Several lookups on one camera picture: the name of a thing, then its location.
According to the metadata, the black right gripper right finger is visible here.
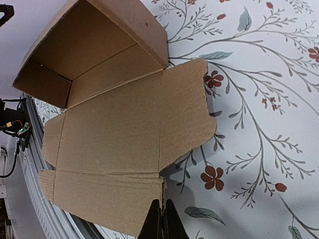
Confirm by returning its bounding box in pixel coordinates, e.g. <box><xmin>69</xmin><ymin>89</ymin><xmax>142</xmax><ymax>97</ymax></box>
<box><xmin>163</xmin><ymin>199</ymin><xmax>189</xmax><ymax>239</ymax></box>

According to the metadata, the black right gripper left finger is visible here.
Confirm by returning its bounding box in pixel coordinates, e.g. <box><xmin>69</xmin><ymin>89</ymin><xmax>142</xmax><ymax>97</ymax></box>
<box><xmin>143</xmin><ymin>199</ymin><xmax>162</xmax><ymax>239</ymax></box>

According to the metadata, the brown cardboard paper box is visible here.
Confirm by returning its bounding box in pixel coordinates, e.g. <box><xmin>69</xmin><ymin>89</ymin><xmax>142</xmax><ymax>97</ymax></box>
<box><xmin>13</xmin><ymin>0</ymin><xmax>216</xmax><ymax>239</ymax></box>

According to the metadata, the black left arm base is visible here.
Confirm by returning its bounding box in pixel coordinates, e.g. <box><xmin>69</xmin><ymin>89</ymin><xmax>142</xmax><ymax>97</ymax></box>
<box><xmin>0</xmin><ymin>97</ymin><xmax>32</xmax><ymax>151</ymax></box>

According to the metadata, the aluminium front rail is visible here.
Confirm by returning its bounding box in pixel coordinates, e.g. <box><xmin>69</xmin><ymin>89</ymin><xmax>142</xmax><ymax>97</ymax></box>
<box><xmin>18</xmin><ymin>93</ymin><xmax>105</xmax><ymax>239</ymax></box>

